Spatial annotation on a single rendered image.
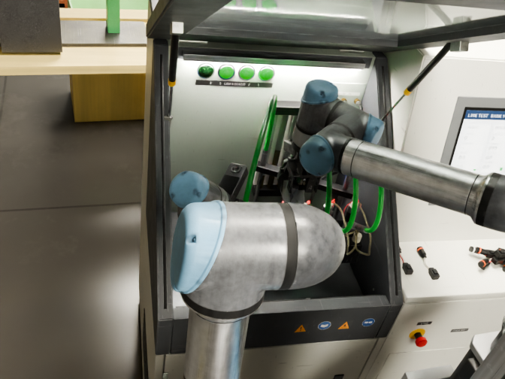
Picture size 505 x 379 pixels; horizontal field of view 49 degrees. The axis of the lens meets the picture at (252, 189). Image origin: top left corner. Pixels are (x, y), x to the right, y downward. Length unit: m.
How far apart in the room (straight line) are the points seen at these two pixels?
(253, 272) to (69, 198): 2.61
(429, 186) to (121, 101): 2.98
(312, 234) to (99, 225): 2.43
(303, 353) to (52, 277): 1.49
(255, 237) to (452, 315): 1.21
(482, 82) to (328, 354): 0.92
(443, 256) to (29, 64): 1.99
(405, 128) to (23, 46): 1.87
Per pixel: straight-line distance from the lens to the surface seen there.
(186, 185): 1.08
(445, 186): 1.01
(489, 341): 0.87
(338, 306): 1.59
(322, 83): 1.24
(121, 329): 2.62
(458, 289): 1.76
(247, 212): 0.69
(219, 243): 0.66
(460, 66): 1.65
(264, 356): 1.70
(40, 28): 2.81
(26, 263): 2.92
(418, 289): 1.69
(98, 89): 3.72
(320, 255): 0.70
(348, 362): 1.84
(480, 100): 1.71
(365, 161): 1.05
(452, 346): 1.98
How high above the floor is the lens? 2.13
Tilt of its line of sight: 39 degrees down
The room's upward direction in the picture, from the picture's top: 11 degrees clockwise
